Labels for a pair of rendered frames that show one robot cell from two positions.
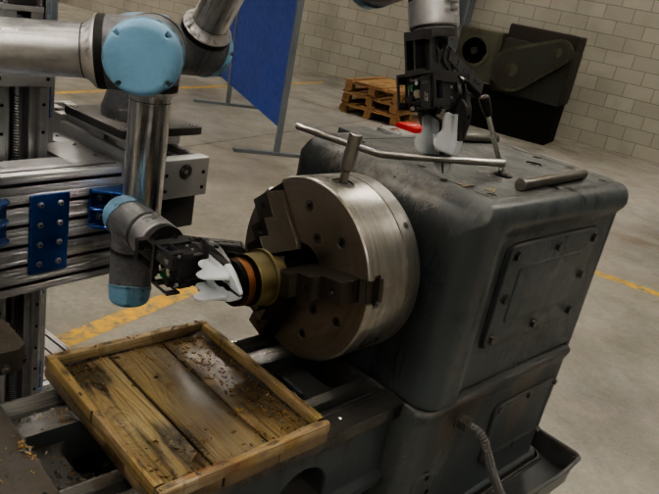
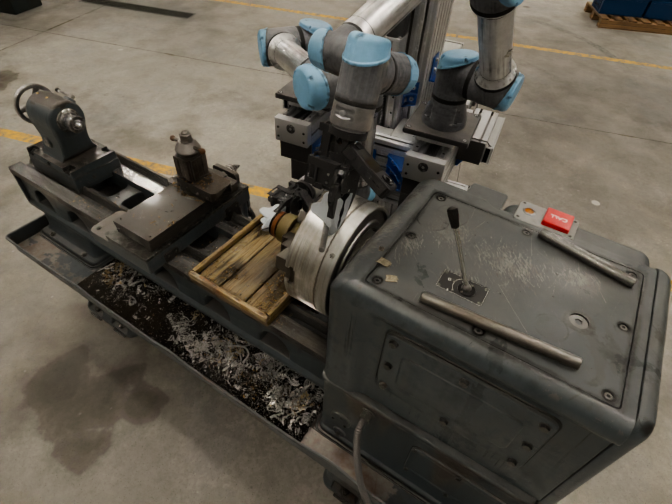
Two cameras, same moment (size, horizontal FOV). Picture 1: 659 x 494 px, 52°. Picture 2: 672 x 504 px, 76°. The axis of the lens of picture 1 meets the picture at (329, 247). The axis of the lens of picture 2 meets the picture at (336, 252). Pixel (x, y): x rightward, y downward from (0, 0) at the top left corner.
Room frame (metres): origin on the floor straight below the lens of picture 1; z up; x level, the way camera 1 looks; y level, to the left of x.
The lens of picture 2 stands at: (0.90, -0.78, 1.89)
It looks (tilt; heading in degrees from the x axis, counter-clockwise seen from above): 45 degrees down; 77
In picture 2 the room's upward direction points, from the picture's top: 4 degrees clockwise
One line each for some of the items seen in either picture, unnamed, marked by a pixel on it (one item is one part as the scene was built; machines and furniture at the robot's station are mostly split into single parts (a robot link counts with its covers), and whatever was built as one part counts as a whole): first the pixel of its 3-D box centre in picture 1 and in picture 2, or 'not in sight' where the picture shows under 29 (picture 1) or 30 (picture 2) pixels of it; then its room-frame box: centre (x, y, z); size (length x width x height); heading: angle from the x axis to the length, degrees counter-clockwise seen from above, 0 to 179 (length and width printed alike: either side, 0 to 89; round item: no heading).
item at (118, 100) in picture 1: (135, 94); (446, 107); (1.54, 0.51, 1.21); 0.15 x 0.15 x 0.10
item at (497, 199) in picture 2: (363, 137); (484, 201); (1.44, -0.02, 1.24); 0.09 x 0.08 x 0.03; 137
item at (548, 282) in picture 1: (449, 244); (482, 323); (1.39, -0.25, 1.06); 0.59 x 0.48 x 0.39; 137
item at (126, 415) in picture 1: (185, 398); (265, 262); (0.90, 0.18, 0.89); 0.36 x 0.30 x 0.04; 47
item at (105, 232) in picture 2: not in sight; (173, 210); (0.60, 0.46, 0.90); 0.47 x 0.30 x 0.06; 47
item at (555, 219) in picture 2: (413, 128); (557, 221); (1.56, -0.13, 1.26); 0.06 x 0.06 x 0.02; 47
